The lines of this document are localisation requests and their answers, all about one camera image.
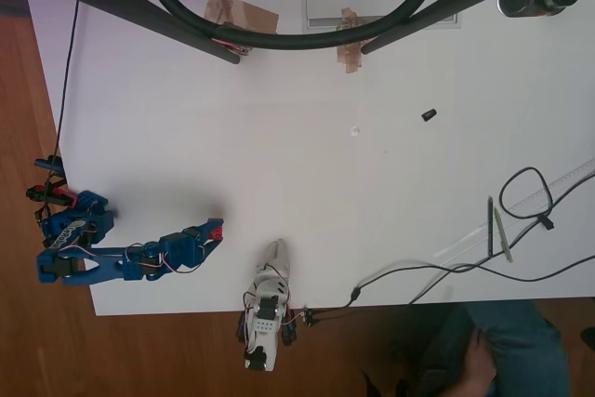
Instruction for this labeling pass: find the person's hand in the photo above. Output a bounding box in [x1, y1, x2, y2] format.
[457, 328, 498, 391]

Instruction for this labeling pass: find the black and red table clamp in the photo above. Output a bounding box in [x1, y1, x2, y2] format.
[25, 185, 76, 208]

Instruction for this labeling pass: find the blue table clamp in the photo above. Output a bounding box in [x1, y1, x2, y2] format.
[33, 154, 66, 173]

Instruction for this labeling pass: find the red white small object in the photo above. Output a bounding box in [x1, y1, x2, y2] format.
[211, 36, 255, 58]

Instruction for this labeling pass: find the black pen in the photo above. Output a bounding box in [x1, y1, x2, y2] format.
[486, 195, 496, 258]

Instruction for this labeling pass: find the narrow brown tape patch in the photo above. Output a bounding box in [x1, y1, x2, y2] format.
[335, 7, 366, 74]

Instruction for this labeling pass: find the large brown tape patch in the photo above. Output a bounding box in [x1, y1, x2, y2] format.
[205, 0, 281, 36]

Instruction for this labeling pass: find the green pen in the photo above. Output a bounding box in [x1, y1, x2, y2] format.
[493, 206, 514, 265]

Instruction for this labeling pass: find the leg in blue jeans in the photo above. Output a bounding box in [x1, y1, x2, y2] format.
[464, 301, 571, 397]

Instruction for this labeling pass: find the transparent ruler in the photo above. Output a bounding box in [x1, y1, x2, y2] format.
[432, 159, 595, 259]

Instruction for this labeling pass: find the blue arm gripper servo wire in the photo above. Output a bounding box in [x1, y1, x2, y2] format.
[157, 252, 197, 277]

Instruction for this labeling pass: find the long black power cable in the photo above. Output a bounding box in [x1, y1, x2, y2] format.
[301, 255, 595, 326]

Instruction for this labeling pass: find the thin black cable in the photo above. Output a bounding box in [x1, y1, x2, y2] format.
[44, 0, 81, 184]

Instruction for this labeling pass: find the thick black hose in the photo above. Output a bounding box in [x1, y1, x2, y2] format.
[135, 0, 451, 51]

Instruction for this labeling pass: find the looped black cable with tie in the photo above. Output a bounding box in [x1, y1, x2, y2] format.
[407, 165, 595, 307]

